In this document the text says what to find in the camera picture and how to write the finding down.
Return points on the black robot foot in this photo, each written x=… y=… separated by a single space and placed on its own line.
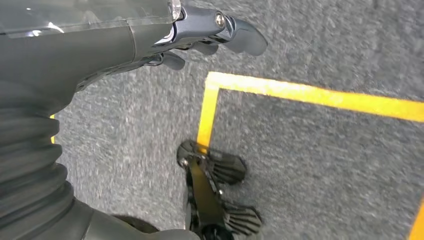
x=205 y=195

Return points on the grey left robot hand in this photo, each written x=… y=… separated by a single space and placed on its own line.
x=66 y=49

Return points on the yellow floor tape rectangle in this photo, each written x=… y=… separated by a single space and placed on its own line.
x=298 y=94
x=52 y=132

